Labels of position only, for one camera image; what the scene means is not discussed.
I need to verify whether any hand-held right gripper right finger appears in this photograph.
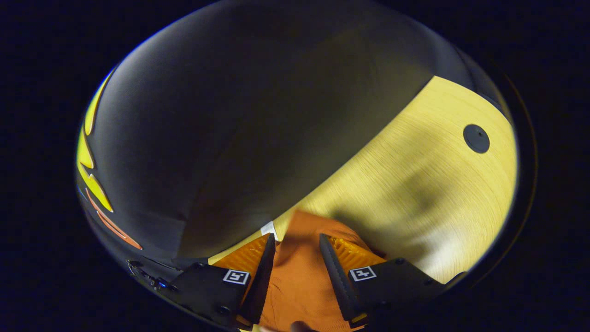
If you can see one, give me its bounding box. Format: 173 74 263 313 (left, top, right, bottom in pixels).
319 233 447 329

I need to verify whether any rust orange button coat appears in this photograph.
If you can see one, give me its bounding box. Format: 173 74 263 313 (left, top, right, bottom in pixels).
258 210 388 332

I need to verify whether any black backdrop cloth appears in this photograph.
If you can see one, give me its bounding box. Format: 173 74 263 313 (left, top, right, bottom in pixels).
76 0 512 277

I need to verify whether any black round table grommet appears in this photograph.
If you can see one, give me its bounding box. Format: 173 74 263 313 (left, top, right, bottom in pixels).
463 124 490 154

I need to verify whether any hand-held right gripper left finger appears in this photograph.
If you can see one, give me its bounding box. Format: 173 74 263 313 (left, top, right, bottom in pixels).
164 233 276 329

